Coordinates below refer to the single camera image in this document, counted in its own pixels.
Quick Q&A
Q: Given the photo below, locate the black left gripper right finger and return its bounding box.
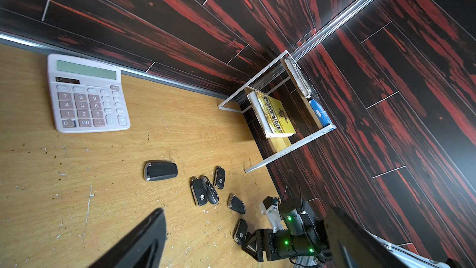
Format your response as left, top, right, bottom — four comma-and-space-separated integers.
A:
324, 207, 406, 268

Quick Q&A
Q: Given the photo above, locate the black VW car key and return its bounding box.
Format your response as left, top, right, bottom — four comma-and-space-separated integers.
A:
190, 177, 208, 207

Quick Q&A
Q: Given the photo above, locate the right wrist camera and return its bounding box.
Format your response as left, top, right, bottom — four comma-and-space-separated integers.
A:
259, 196, 284, 233

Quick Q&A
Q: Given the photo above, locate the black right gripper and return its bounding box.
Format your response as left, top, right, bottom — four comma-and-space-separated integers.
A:
241, 229, 327, 262

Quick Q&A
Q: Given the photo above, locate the black chrome button key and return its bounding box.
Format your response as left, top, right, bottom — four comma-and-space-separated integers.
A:
200, 175, 219, 205

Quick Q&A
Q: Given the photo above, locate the blue book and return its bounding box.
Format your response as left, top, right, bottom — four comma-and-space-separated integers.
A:
309, 99, 333, 127

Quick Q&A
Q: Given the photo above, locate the yellow book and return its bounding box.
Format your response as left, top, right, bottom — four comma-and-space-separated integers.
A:
247, 91, 296, 138

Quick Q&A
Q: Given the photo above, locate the small black car key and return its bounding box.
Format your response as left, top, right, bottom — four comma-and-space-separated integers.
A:
214, 166, 226, 189

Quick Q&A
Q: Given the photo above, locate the white calculator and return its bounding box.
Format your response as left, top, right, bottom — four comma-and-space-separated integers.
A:
47, 54, 131, 134

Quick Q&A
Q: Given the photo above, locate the large black smart key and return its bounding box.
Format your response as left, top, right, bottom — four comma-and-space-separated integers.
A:
144, 160, 178, 182

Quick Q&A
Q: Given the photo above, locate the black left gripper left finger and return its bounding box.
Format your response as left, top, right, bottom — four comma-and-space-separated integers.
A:
91, 208, 167, 268

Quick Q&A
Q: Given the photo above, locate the white metal shelf rack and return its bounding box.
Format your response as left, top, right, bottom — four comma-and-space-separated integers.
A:
218, 50, 337, 173

